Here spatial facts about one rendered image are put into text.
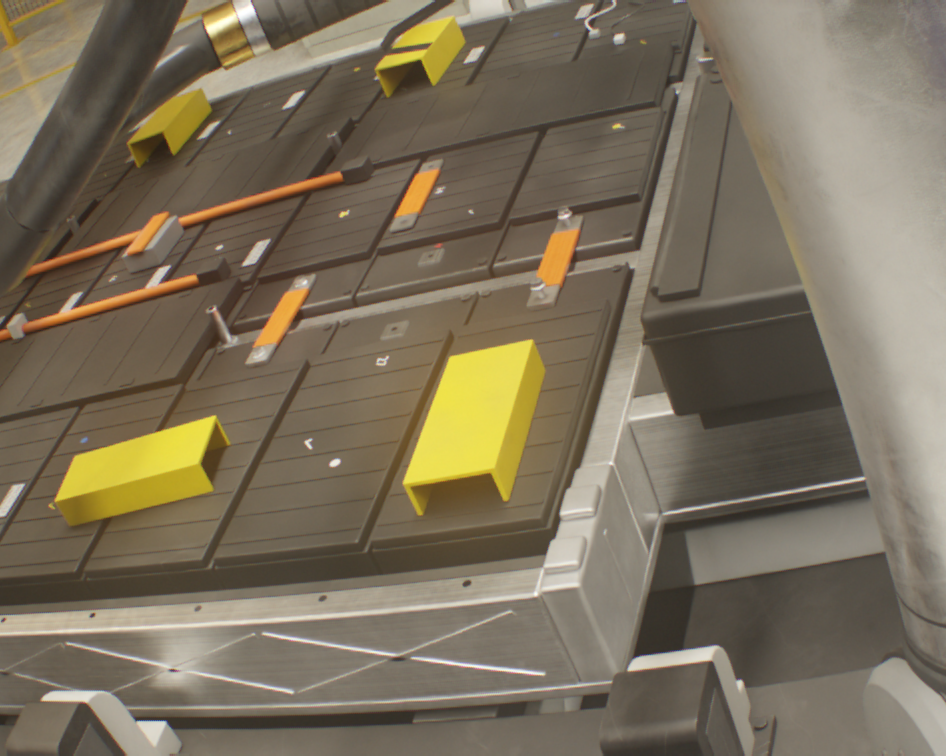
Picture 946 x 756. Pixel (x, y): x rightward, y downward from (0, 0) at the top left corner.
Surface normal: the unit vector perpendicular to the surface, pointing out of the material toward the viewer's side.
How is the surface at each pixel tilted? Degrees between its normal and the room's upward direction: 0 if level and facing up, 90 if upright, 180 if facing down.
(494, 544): 90
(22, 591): 90
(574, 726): 0
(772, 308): 90
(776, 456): 90
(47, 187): 106
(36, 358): 0
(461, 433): 0
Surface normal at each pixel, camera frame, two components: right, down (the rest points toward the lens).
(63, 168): 0.02, 0.72
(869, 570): -0.35, -0.80
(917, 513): -0.75, 0.51
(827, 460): -0.22, 0.58
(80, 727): 0.91, -0.16
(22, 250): 0.10, 0.92
